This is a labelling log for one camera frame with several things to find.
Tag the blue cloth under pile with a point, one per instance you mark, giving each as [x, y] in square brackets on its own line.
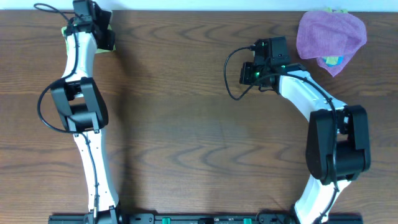
[340, 60]

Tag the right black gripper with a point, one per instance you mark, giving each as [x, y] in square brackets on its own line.
[246, 73]

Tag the yellow-green cloth in pile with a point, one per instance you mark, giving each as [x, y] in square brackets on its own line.
[331, 61]

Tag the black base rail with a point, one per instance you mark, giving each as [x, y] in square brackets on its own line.
[149, 218]

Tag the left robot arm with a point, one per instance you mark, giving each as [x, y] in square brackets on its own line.
[82, 109]

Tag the purple microfiber cloth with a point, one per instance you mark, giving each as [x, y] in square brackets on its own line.
[330, 34]

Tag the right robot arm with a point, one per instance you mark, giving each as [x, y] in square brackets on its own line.
[337, 148]

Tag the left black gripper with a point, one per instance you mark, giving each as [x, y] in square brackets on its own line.
[107, 38]

